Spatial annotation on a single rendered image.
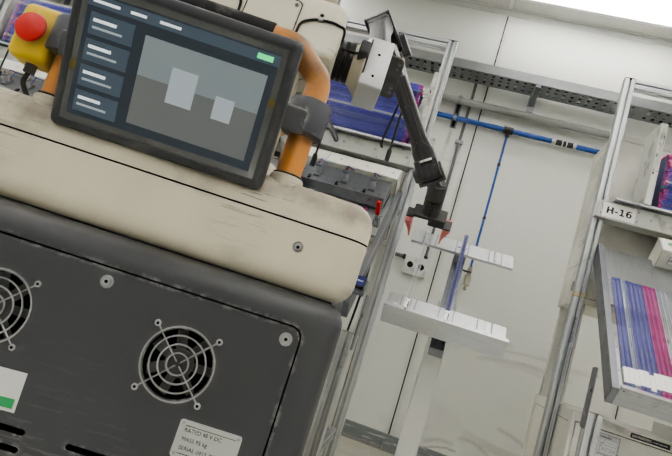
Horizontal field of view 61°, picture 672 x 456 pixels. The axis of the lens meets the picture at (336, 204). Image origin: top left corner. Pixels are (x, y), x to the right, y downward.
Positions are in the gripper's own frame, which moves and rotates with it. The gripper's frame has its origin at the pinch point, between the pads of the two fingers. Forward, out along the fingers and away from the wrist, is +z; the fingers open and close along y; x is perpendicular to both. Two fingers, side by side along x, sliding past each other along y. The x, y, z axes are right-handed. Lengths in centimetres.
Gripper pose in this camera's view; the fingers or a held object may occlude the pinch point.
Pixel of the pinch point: (424, 236)
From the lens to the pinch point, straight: 183.4
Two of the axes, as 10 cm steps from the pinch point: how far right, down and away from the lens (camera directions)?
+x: -2.9, 4.9, -8.2
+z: -1.3, 8.3, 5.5
